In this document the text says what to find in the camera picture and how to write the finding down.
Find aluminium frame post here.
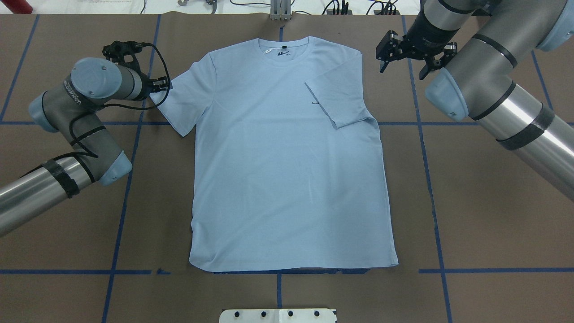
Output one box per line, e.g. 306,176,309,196
270,0,292,21

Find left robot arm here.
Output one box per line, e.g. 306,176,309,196
0,57,171,236

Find white camera mast with base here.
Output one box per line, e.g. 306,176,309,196
219,308,338,323

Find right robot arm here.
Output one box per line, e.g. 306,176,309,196
375,0,574,200

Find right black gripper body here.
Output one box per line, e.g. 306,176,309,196
389,35,452,61

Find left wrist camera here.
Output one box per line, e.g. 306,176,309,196
102,41,144,72

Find light blue t-shirt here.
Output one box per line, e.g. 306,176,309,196
150,36,399,272

